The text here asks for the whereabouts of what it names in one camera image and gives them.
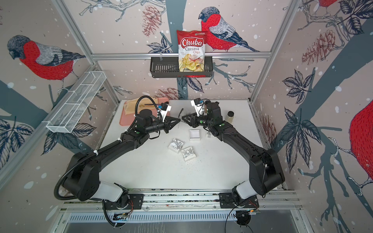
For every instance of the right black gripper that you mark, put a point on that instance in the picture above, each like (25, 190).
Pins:
(192, 118)

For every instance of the pink tray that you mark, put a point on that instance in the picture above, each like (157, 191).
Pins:
(127, 119)

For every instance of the white mesh shelf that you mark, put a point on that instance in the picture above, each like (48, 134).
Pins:
(67, 116)

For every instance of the pale spice jar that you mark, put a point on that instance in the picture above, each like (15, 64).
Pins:
(230, 117)

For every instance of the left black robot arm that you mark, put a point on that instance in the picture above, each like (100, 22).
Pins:
(82, 178)

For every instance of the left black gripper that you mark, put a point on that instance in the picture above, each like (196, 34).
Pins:
(168, 125)

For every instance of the white gift box left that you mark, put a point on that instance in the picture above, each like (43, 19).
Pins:
(176, 145)

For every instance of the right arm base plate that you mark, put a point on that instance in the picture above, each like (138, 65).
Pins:
(229, 200)

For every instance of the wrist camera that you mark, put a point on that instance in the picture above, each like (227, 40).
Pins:
(164, 108)
(198, 105)

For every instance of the beige cloth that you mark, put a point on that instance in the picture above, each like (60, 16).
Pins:
(129, 106)

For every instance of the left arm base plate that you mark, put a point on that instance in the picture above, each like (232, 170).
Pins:
(126, 202)

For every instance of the Chuba cassava chips bag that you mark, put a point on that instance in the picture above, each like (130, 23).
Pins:
(191, 52)

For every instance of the white jewelry box base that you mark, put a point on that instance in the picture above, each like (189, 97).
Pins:
(194, 135)

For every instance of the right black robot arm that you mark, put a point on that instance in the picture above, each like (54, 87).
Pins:
(265, 171)

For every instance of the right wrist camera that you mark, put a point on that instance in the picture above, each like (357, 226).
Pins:
(198, 105)

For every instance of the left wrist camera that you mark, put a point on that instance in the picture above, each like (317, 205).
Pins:
(164, 108)

